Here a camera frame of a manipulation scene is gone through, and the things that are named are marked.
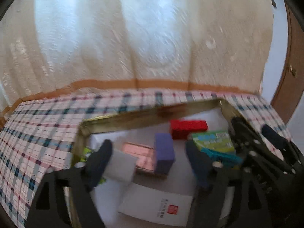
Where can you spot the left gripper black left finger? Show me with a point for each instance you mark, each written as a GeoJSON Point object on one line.
{"type": "Point", "coordinates": [49, 207]}

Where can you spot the teal toy brick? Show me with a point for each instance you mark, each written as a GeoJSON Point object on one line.
{"type": "Point", "coordinates": [227, 159]}

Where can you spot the purple small block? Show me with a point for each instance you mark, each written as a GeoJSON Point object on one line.
{"type": "Point", "coordinates": [164, 153]}

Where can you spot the brown wooden door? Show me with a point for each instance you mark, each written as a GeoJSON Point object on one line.
{"type": "Point", "coordinates": [290, 89]}

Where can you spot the red toy brick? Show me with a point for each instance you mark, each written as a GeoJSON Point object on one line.
{"type": "Point", "coordinates": [181, 129]}

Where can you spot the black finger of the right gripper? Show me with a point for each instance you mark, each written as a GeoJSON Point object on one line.
{"type": "Point", "coordinates": [288, 149]}
{"type": "Point", "coordinates": [249, 141]}

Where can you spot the plaid tablecloth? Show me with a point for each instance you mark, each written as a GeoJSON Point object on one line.
{"type": "Point", "coordinates": [40, 133]}

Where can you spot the white small box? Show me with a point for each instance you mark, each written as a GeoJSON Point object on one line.
{"type": "Point", "coordinates": [155, 206]}

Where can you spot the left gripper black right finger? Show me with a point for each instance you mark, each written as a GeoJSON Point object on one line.
{"type": "Point", "coordinates": [212, 204]}

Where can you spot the gold metal tin tray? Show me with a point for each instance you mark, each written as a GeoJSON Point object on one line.
{"type": "Point", "coordinates": [145, 118]}

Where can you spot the curtain tieback hook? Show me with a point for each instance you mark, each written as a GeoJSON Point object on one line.
{"type": "Point", "coordinates": [274, 8]}

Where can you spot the cream patterned curtain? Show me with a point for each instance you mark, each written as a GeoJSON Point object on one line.
{"type": "Point", "coordinates": [53, 47]}

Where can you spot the white paper liner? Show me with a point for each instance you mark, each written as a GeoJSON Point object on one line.
{"type": "Point", "coordinates": [181, 180]}

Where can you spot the dental floss pick box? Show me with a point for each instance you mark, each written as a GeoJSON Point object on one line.
{"type": "Point", "coordinates": [214, 140]}

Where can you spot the pink stamp pad tin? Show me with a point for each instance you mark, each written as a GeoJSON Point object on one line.
{"type": "Point", "coordinates": [146, 160]}

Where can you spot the brass door knob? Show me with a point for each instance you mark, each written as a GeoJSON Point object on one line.
{"type": "Point", "coordinates": [292, 71]}

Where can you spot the green toy brick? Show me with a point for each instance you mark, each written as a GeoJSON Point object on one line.
{"type": "Point", "coordinates": [84, 157]}

